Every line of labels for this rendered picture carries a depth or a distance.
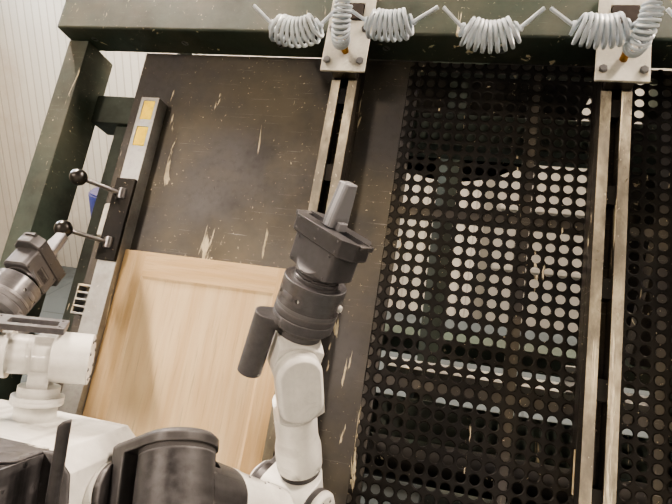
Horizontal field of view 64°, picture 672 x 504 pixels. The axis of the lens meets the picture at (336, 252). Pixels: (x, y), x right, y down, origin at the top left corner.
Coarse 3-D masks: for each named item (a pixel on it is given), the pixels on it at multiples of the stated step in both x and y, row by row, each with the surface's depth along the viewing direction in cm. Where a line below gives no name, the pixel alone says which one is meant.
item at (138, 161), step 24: (144, 120) 132; (144, 144) 131; (144, 168) 130; (144, 192) 131; (96, 264) 124; (120, 264) 125; (96, 288) 123; (96, 312) 121; (96, 336) 120; (96, 360) 121; (72, 384) 118; (72, 408) 116
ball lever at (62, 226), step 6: (60, 222) 115; (66, 222) 116; (54, 228) 115; (60, 228) 115; (66, 228) 115; (72, 228) 117; (66, 234) 116; (78, 234) 119; (84, 234) 120; (96, 240) 122; (102, 240) 123; (108, 240) 123; (108, 246) 123
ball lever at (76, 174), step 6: (72, 174) 118; (78, 174) 118; (84, 174) 119; (72, 180) 118; (78, 180) 118; (84, 180) 119; (90, 180) 121; (102, 186) 123; (108, 186) 124; (114, 192) 125; (120, 192) 126; (120, 198) 126
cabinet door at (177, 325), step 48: (144, 288) 123; (192, 288) 121; (240, 288) 118; (144, 336) 120; (192, 336) 118; (240, 336) 116; (96, 384) 119; (144, 384) 117; (192, 384) 115; (240, 384) 113; (144, 432) 114; (240, 432) 111
